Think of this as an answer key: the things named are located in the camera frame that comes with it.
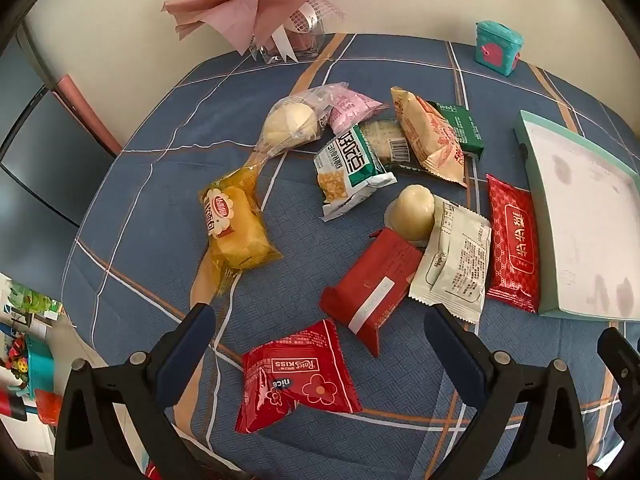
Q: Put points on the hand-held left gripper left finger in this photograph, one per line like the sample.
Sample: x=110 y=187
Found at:
x=192 y=340

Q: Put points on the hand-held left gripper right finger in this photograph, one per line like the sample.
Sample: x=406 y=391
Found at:
x=452 y=345

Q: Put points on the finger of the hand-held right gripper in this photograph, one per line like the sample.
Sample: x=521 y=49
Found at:
x=625 y=370

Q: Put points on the cream white snack packet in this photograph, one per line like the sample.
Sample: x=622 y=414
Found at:
x=460 y=265

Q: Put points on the red packet with white stripe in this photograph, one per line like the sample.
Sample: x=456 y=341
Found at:
x=370 y=280

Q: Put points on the red flower print packet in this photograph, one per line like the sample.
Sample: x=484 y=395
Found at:
x=295 y=375

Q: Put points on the red patterned snack packet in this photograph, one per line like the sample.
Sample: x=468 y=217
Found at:
x=515 y=250

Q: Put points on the yellow cake packet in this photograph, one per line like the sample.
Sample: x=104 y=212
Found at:
x=237 y=225

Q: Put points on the white jelly cup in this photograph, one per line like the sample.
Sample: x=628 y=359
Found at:
x=412 y=210

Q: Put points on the teal rimmed white tray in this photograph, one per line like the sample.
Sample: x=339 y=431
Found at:
x=580 y=210

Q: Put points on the orange beige snack packet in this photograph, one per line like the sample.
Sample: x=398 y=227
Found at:
x=430 y=140

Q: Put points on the green and white cracker packet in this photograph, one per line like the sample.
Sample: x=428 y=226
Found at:
x=350 y=160

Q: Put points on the dark green snack packet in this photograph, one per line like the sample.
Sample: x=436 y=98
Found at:
x=467 y=130

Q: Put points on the pale round cake packet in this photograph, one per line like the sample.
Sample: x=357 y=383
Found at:
x=382 y=137

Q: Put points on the clear packet with white bun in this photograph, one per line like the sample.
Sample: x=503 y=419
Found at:
x=290 y=122

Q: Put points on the pink snack packet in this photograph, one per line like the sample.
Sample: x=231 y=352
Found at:
x=352 y=107

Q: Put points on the blue plaid tablecloth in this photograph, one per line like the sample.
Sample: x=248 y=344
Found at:
x=165 y=170

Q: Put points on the grey cabinet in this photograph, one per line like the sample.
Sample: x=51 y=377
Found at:
x=35 y=160

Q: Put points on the pink board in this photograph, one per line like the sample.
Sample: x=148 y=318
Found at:
x=85 y=110

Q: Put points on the teal toy house box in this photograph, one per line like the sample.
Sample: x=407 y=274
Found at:
x=495 y=50

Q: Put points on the clear glass vase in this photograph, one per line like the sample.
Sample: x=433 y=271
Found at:
x=306 y=46

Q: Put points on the pink flower bouquet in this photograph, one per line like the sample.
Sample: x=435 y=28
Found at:
x=240 y=5

